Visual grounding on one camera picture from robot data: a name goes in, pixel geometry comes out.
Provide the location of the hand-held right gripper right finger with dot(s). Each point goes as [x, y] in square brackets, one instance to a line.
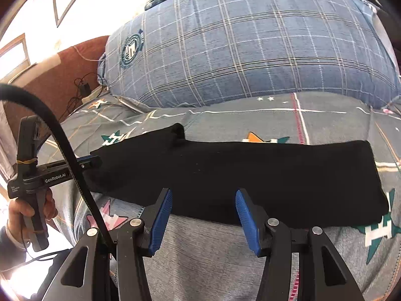
[244, 213]

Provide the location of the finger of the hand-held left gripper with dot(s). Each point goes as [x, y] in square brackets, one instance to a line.
[86, 162]

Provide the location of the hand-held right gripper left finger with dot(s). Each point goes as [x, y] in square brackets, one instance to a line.
[163, 210]

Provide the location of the black pants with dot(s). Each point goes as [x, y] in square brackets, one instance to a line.
[244, 175]

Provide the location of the person's left forearm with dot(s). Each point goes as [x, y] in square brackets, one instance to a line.
[9, 241]

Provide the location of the person's left hand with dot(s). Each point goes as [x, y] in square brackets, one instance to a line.
[25, 208]

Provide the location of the grey printed bed sheet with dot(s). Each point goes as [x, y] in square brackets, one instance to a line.
[203, 257]

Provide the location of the brown headboard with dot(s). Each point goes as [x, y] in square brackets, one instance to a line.
[53, 81]

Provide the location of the blue plaid pillow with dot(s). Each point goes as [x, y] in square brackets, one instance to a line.
[250, 44]

